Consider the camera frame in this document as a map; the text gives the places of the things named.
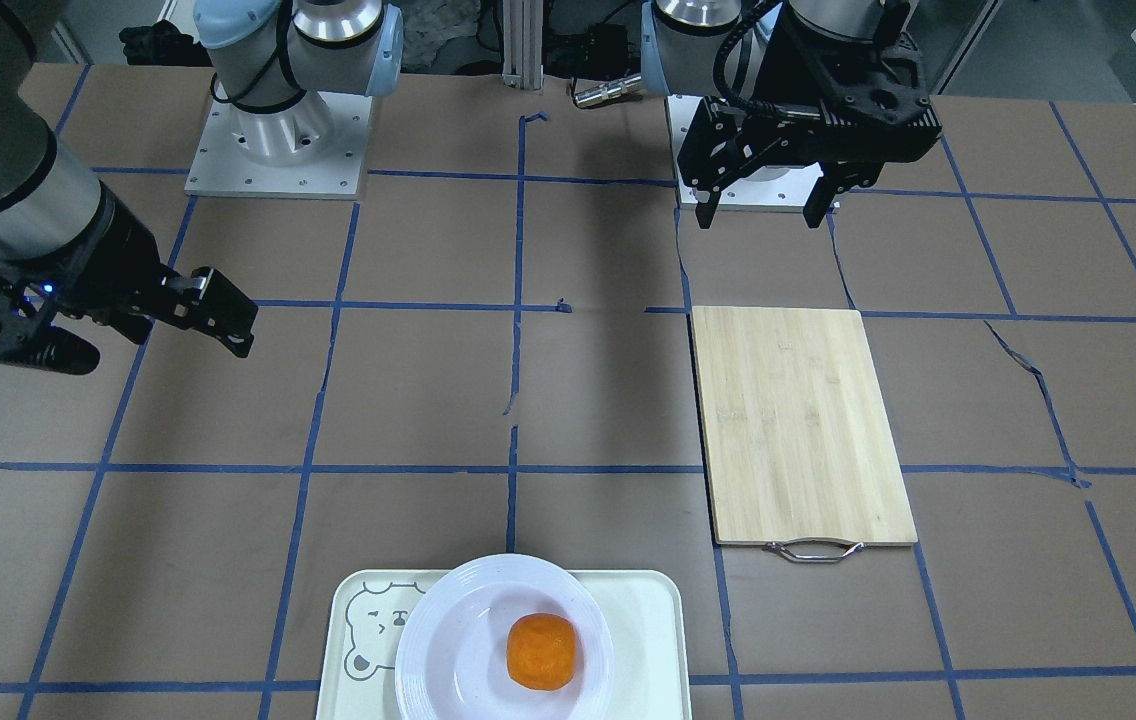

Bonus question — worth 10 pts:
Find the wooden cutting board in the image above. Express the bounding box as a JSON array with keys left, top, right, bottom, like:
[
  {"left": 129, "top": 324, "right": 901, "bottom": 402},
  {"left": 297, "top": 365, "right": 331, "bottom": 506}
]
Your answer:
[{"left": 691, "top": 305, "right": 917, "bottom": 562}]

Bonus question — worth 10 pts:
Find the aluminium frame post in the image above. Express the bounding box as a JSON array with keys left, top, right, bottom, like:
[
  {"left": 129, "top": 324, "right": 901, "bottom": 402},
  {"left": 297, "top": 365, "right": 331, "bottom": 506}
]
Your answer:
[{"left": 501, "top": 0, "right": 545, "bottom": 92}]

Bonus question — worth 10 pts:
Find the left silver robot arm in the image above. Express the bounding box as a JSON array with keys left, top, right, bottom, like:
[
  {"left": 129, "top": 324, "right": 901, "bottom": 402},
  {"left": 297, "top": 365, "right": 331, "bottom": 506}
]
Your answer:
[{"left": 641, "top": 1, "right": 942, "bottom": 229}]

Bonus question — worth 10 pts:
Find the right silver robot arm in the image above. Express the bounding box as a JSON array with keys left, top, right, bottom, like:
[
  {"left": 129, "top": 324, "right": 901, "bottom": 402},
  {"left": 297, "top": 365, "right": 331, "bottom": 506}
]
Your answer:
[{"left": 0, "top": 1, "right": 403, "bottom": 375}]

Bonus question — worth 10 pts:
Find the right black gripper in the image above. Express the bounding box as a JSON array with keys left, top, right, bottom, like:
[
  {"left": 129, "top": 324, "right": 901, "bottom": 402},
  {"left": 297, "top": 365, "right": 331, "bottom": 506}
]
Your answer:
[{"left": 0, "top": 186, "right": 258, "bottom": 375}]

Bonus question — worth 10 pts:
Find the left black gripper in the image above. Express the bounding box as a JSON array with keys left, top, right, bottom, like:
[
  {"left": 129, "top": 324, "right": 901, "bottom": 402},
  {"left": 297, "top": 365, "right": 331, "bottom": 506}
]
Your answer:
[{"left": 677, "top": 10, "right": 942, "bottom": 229}]

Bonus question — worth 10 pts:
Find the white round plate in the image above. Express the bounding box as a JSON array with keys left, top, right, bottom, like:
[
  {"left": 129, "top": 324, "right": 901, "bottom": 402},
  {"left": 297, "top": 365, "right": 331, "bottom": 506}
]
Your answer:
[{"left": 394, "top": 553, "right": 615, "bottom": 719}]

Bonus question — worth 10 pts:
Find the cream bear tray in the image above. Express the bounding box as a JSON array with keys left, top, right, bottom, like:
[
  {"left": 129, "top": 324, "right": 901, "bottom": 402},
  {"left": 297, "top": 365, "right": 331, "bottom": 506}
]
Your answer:
[{"left": 315, "top": 570, "right": 692, "bottom": 719}]

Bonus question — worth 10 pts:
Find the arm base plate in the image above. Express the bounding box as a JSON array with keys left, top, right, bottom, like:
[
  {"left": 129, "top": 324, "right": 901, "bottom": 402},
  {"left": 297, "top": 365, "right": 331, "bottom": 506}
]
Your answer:
[
  {"left": 665, "top": 95, "right": 821, "bottom": 214},
  {"left": 185, "top": 92, "right": 376, "bottom": 200}
]

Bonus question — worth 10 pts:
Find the orange fruit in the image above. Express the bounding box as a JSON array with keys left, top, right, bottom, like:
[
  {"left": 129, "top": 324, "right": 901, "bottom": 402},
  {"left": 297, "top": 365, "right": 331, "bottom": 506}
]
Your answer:
[{"left": 507, "top": 612, "right": 578, "bottom": 690}]

